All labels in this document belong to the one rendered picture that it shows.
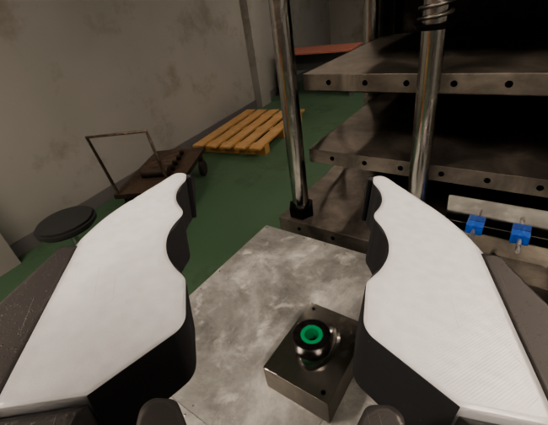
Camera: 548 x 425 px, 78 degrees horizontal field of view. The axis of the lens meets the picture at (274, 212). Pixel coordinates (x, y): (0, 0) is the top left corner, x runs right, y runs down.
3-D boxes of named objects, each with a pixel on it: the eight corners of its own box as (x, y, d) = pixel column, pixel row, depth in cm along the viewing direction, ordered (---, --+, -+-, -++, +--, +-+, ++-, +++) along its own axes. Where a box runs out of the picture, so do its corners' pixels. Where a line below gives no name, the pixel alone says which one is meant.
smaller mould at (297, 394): (330, 423, 66) (327, 405, 62) (267, 385, 74) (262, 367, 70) (368, 345, 79) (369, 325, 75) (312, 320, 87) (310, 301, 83)
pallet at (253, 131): (249, 116, 520) (248, 108, 513) (308, 118, 476) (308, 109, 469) (191, 154, 419) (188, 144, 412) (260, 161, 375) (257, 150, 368)
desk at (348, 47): (296, 86, 642) (292, 47, 606) (362, 85, 585) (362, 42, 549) (281, 96, 596) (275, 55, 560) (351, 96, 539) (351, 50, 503)
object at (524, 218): (547, 267, 93) (568, 214, 84) (441, 241, 108) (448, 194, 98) (553, 184, 126) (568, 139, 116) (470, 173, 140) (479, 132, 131)
